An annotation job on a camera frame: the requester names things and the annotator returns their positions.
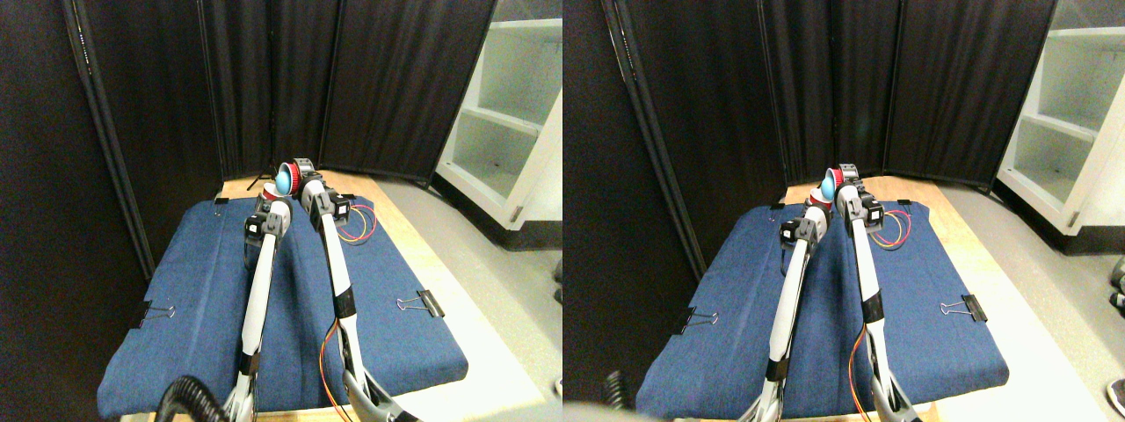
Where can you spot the red cup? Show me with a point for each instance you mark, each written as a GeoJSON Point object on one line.
{"type": "Point", "coordinates": [267, 188]}
{"type": "Point", "coordinates": [296, 182]}
{"type": "Point", "coordinates": [816, 203]}
{"type": "Point", "coordinates": [836, 181]}

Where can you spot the pale blue ball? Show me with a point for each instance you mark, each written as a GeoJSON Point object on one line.
{"type": "Point", "coordinates": [826, 190]}
{"type": "Point", "coordinates": [283, 182]}

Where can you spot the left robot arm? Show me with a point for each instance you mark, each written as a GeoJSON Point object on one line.
{"type": "Point", "coordinates": [791, 299]}
{"type": "Point", "coordinates": [259, 299]}

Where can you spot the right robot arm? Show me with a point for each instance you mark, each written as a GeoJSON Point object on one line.
{"type": "Point", "coordinates": [866, 264]}
{"type": "Point", "coordinates": [332, 255]}

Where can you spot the black tripod stand foot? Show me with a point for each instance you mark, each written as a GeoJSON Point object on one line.
{"type": "Point", "coordinates": [257, 182]}

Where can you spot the dark blue cloth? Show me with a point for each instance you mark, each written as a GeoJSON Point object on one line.
{"type": "Point", "coordinates": [734, 290]}
{"type": "Point", "coordinates": [198, 281]}

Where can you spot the black curtain stand pole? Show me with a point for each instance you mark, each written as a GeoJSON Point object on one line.
{"type": "Point", "coordinates": [650, 149]}
{"type": "Point", "coordinates": [110, 149]}

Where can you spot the white shelf unit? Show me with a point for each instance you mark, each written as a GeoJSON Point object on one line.
{"type": "Point", "coordinates": [1068, 132]}
{"type": "Point", "coordinates": [505, 132]}

